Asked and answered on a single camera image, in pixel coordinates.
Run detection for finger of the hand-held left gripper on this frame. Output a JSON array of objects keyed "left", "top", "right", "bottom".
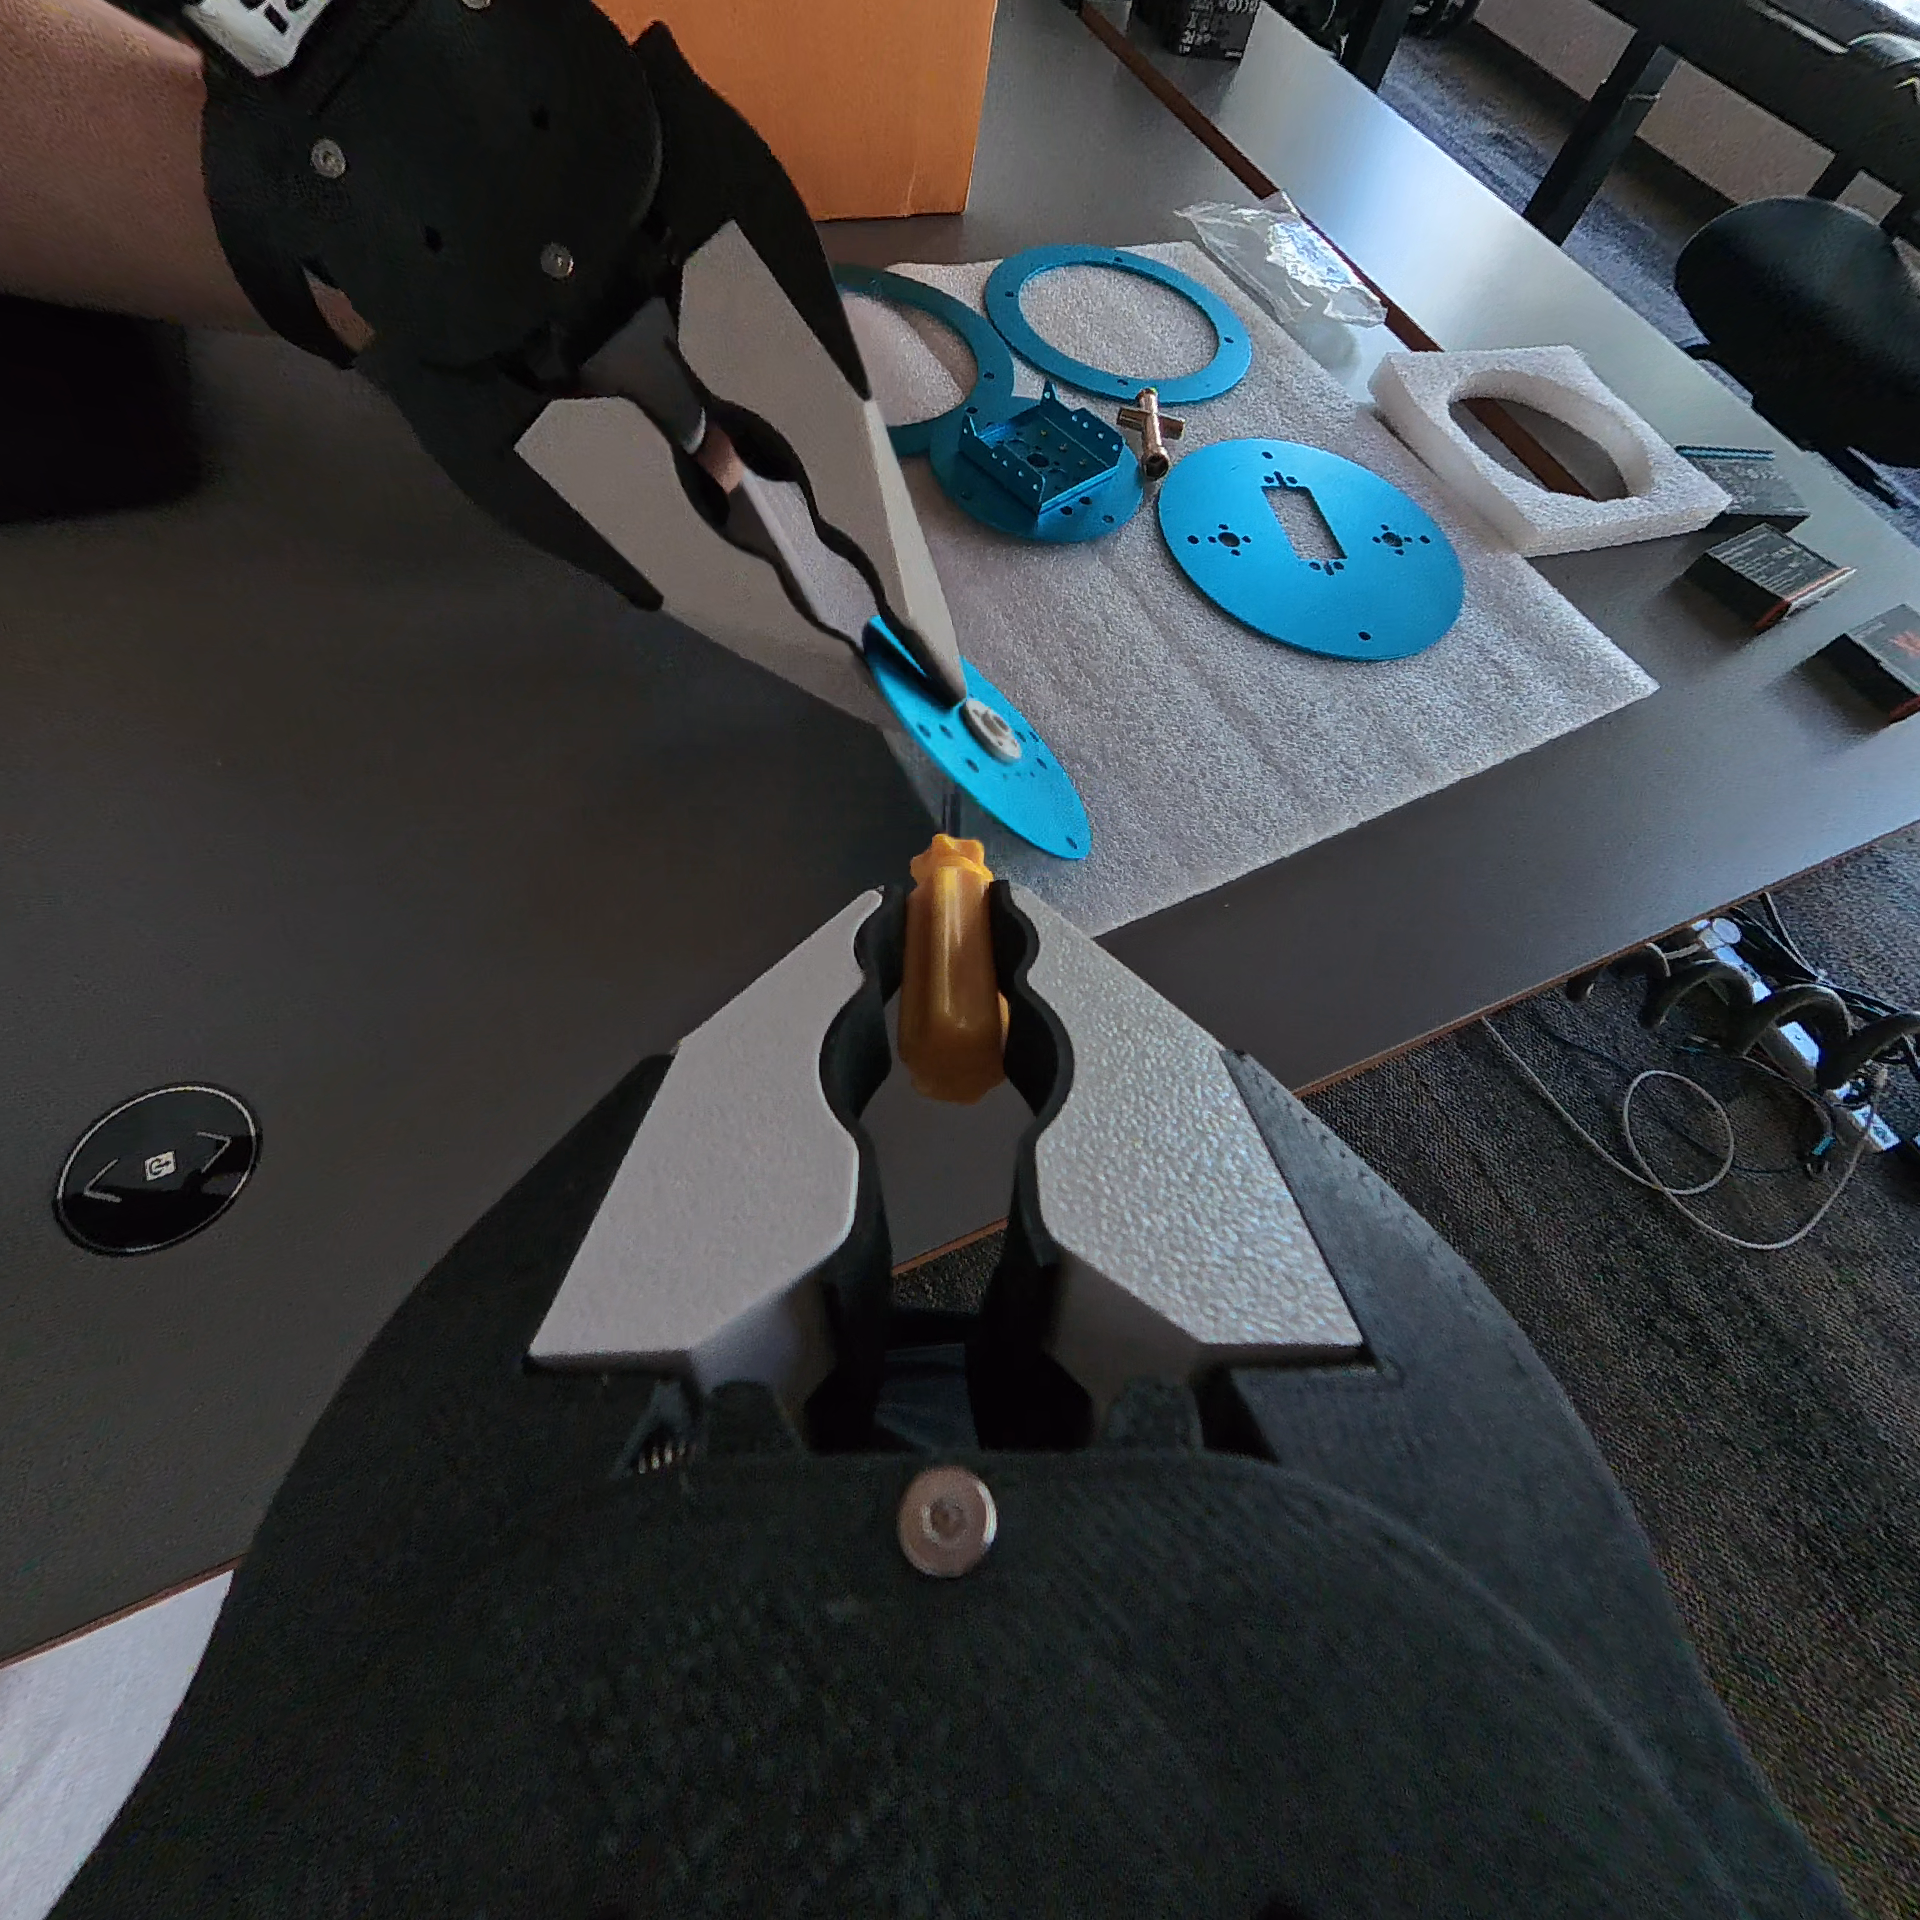
[
  {"left": 516, "top": 384, "right": 907, "bottom": 721},
  {"left": 672, "top": 223, "right": 971, "bottom": 697}
]

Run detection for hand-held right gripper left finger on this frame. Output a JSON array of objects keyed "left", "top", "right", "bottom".
[{"left": 528, "top": 889, "right": 907, "bottom": 1417}]

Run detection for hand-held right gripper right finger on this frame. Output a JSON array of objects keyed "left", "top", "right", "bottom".
[{"left": 996, "top": 889, "right": 1383, "bottom": 1417}]

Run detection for yellow handled screwdriver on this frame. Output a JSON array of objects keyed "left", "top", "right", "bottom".
[{"left": 892, "top": 782, "right": 1019, "bottom": 1106}]

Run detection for small blue round plate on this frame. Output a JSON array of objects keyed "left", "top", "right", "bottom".
[{"left": 864, "top": 614, "right": 1099, "bottom": 865}]

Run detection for grey desk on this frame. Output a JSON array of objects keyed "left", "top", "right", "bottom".
[
  {"left": 1080, "top": 0, "right": 1920, "bottom": 482},
  {"left": 0, "top": 0, "right": 1920, "bottom": 1656}
]

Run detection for round black desk grommet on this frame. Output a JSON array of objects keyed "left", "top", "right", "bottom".
[{"left": 54, "top": 1083, "right": 265, "bottom": 1258}]

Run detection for orange cardboard box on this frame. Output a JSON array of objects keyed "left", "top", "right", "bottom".
[{"left": 595, "top": 0, "right": 1003, "bottom": 230}]

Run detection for white foam sheet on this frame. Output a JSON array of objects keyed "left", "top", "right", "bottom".
[{"left": 833, "top": 240, "right": 1661, "bottom": 941}]

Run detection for clear plastic bag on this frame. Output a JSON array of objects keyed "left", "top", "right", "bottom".
[{"left": 1176, "top": 197, "right": 1391, "bottom": 339}]

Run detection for small black box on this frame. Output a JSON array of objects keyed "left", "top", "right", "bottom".
[{"left": 1127, "top": 0, "right": 1269, "bottom": 62}]

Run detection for large blue round plate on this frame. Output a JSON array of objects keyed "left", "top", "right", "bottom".
[{"left": 1156, "top": 435, "right": 1469, "bottom": 665}]

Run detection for brown wooden table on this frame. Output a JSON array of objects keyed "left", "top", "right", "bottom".
[{"left": 1525, "top": 0, "right": 1920, "bottom": 248}]

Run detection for white shirt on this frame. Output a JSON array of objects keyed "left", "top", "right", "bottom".
[{"left": 0, "top": 1574, "right": 248, "bottom": 1920}]

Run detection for black office chair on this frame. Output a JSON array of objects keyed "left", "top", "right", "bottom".
[{"left": 1670, "top": 197, "right": 1920, "bottom": 470}]

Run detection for blue metal ring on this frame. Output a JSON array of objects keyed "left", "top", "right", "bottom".
[
  {"left": 982, "top": 240, "right": 1257, "bottom": 409},
  {"left": 833, "top": 264, "right": 1022, "bottom": 461}
]

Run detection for blue disc with bracket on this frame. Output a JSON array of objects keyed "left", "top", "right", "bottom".
[{"left": 925, "top": 400, "right": 1160, "bottom": 551}]

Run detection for white floor cable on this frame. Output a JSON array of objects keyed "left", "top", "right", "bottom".
[{"left": 1485, "top": 999, "right": 1868, "bottom": 1253}]

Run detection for white foam frame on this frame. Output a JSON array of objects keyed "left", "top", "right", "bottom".
[{"left": 1371, "top": 345, "right": 1737, "bottom": 561}]

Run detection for black coiled cable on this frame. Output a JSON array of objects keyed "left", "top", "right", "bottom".
[{"left": 1637, "top": 910, "right": 1920, "bottom": 1117}]

